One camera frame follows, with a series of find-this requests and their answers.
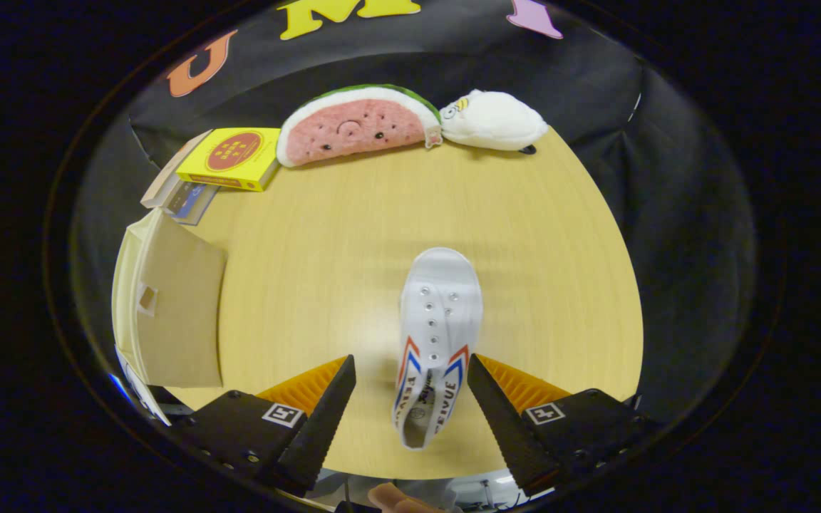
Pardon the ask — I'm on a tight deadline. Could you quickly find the white canvas shoe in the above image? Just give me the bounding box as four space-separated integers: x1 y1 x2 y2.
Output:
391 247 484 451

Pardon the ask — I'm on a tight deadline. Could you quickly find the yellow book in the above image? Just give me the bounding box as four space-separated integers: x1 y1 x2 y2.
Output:
176 127 282 192

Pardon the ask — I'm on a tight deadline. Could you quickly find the white board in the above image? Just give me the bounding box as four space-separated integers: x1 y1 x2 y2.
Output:
115 346 170 427

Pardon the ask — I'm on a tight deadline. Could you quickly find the beige book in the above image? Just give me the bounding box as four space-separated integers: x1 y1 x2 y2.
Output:
141 130 212 209

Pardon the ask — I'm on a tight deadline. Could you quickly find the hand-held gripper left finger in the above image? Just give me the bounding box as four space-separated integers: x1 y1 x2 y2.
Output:
168 355 356 497

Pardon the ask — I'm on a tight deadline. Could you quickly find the white plush toy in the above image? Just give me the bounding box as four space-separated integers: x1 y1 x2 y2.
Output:
439 89 549 155

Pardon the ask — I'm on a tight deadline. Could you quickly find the watermelon slice plush toy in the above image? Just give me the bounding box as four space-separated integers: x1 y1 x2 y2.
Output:
277 84 443 168

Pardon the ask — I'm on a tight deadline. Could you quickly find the blue book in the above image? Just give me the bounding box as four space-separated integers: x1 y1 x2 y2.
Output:
167 180 221 227

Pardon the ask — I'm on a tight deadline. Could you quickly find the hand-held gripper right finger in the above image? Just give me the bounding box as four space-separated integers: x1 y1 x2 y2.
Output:
468 354 661 497

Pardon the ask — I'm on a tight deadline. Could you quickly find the white fabric storage box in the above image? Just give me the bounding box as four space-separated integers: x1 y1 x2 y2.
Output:
111 209 229 389

